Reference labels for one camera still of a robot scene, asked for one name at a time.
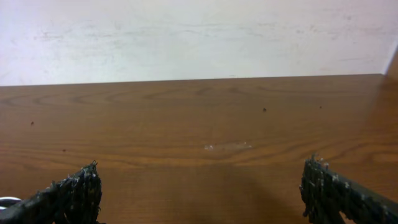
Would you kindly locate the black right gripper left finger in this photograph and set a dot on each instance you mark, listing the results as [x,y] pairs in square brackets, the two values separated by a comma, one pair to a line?
[75,199]

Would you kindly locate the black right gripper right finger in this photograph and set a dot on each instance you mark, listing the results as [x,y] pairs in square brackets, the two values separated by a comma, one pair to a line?
[328,196]

